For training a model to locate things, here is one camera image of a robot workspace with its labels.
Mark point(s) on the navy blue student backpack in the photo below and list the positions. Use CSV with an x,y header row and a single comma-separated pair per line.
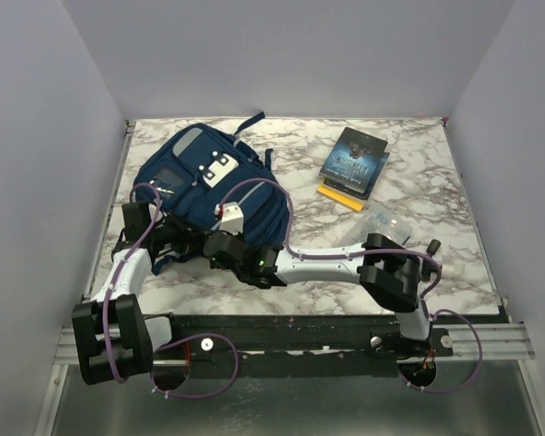
x,y
198,166

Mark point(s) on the dark cover paperback book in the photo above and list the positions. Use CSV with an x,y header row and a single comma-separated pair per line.
x,y
353,161

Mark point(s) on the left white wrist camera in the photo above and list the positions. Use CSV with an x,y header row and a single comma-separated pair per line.
x,y
137,218

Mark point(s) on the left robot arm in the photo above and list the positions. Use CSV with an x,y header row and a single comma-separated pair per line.
x,y
118,295

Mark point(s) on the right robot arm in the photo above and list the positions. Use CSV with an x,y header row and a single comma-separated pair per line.
x,y
389,273

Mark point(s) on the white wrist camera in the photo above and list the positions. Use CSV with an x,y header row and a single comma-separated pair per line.
x,y
229,218
137,218

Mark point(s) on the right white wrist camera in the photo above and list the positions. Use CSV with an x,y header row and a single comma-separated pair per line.
x,y
229,218

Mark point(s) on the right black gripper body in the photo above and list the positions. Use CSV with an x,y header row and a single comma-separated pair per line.
x,y
238,237

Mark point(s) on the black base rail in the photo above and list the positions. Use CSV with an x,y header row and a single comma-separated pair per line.
x,y
268,346

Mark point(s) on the clear plastic pencil case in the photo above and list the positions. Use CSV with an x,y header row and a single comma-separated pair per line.
x,y
378,219

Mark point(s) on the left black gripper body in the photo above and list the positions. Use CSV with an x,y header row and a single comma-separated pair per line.
x,y
173,232

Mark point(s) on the yellow notebook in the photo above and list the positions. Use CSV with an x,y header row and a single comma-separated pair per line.
x,y
343,199

